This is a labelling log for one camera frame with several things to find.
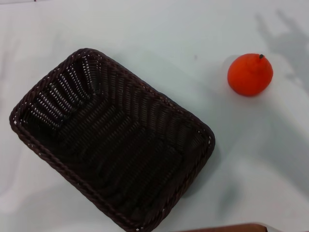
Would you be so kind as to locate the dark brown woven basket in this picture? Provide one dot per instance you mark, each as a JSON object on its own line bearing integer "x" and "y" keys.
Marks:
{"x": 116, "y": 145}

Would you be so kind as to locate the orange toy fruit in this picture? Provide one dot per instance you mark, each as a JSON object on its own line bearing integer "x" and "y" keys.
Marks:
{"x": 249, "y": 77}

